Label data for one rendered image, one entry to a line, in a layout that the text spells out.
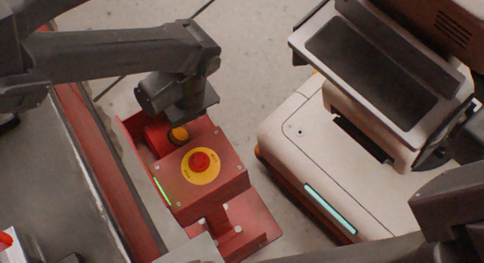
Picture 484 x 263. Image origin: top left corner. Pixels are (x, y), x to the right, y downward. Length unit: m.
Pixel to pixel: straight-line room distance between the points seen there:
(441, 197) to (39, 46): 0.50
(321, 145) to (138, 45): 0.92
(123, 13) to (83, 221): 1.32
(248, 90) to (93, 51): 1.31
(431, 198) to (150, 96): 0.69
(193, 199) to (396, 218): 0.68
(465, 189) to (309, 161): 1.35
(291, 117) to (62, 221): 0.83
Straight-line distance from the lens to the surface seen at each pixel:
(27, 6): 0.60
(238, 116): 1.97
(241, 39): 2.10
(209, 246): 0.83
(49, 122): 1.09
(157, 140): 1.17
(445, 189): 0.29
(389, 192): 1.61
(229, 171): 1.09
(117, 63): 0.78
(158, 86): 0.94
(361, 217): 1.59
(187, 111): 1.06
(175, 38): 0.86
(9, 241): 0.72
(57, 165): 1.06
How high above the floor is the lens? 1.81
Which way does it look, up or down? 68 degrees down
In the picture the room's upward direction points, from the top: 11 degrees counter-clockwise
